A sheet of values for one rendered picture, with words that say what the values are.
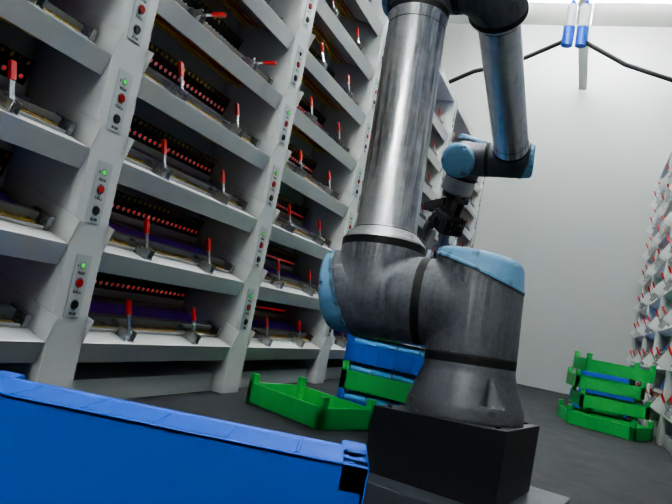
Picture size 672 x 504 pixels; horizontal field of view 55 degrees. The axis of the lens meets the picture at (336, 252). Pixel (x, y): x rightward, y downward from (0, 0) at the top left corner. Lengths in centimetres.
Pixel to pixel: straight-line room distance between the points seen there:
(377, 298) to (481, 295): 17
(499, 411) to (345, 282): 32
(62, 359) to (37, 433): 88
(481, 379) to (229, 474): 64
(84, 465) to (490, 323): 71
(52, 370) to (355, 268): 62
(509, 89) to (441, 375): 70
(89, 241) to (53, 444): 90
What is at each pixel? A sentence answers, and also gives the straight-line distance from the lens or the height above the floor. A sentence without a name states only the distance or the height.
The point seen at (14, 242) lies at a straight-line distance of 125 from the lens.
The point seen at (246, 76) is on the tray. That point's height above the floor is 86.
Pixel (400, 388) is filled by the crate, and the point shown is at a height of 12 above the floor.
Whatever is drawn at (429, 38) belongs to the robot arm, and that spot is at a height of 81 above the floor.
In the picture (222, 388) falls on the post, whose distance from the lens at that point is 192.
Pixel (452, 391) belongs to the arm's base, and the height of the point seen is 21.
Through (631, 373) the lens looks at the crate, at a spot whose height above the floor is 27.
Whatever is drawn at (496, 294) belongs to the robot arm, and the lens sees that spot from 105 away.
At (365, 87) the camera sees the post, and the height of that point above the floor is 119.
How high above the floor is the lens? 30
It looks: 5 degrees up
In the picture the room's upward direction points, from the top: 11 degrees clockwise
